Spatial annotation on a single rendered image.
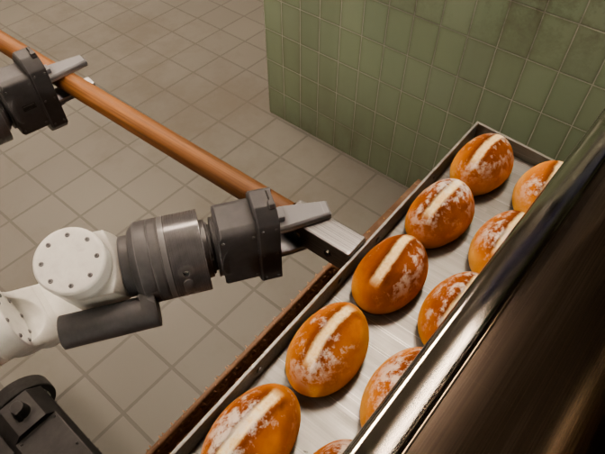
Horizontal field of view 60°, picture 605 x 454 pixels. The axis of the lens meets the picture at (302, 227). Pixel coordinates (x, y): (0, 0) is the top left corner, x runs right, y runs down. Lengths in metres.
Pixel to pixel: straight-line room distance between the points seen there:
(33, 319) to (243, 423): 0.28
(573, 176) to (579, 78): 1.42
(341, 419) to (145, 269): 0.23
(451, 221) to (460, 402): 0.33
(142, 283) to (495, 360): 0.36
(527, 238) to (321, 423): 0.26
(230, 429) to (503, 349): 0.23
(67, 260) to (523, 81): 1.55
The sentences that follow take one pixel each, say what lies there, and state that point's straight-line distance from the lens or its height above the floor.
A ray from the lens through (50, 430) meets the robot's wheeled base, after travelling 1.69.
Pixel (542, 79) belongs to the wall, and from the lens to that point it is 1.81.
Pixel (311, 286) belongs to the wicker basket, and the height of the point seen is 0.73.
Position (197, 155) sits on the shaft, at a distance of 0.66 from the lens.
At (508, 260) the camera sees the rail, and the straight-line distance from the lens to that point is 0.30.
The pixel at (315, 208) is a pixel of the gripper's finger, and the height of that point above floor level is 1.23.
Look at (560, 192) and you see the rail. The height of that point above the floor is 1.43.
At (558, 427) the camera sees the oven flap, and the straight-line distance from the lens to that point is 0.29.
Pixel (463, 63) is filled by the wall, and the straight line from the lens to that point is 1.90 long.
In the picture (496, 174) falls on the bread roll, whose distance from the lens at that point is 0.66.
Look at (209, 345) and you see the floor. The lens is 1.88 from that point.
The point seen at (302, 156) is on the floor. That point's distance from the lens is 2.44.
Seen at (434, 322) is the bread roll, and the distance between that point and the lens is 0.50.
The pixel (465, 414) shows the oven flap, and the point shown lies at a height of 1.41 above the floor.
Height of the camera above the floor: 1.65
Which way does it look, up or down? 50 degrees down
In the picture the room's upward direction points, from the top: straight up
